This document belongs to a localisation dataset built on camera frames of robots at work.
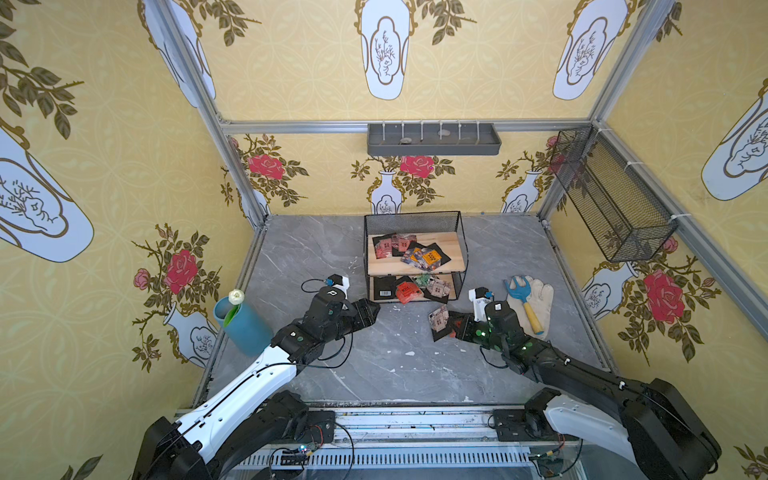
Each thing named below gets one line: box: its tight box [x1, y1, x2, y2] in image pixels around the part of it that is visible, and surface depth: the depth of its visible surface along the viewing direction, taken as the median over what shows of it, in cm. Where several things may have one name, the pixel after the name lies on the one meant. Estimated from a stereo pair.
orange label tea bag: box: [400, 242, 452, 271], surface depth 90 cm
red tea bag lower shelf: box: [395, 281, 422, 305], surface depth 100 cm
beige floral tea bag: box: [428, 304, 452, 342], surface depth 89 cm
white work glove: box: [507, 275, 555, 340], surface depth 97 cm
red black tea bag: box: [448, 311, 475, 342], surface depth 76 cm
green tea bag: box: [416, 273, 431, 287], surface depth 102 cm
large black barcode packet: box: [374, 275, 396, 301], surface depth 100 cm
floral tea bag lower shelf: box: [421, 277, 451, 304], surface depth 99 cm
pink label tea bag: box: [372, 232, 417, 259], surface depth 92 cm
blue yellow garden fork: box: [504, 275, 544, 335], surface depth 98 cm
